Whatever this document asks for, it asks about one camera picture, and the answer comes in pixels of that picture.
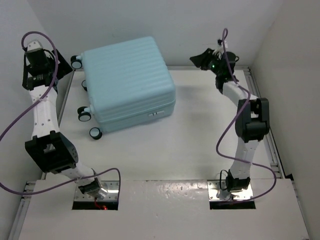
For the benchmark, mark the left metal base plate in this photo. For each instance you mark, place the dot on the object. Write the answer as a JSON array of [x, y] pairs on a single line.
[[108, 193]]

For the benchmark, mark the light blue suitcase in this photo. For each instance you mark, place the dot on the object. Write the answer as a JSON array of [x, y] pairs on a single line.
[[127, 84]]

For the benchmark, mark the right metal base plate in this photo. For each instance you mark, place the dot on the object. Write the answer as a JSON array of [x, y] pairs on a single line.
[[217, 192]]

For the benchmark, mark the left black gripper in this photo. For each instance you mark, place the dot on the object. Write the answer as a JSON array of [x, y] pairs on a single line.
[[63, 68]]

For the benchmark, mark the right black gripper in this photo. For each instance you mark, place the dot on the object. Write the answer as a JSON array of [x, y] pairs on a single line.
[[201, 60]]

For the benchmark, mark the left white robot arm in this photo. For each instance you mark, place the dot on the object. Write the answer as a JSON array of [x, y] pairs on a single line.
[[48, 147]]

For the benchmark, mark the metal base plate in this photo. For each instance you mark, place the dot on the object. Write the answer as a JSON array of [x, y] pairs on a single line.
[[217, 192], [108, 193]]

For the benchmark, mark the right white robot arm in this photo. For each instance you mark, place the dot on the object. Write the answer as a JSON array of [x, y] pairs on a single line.
[[252, 120]]

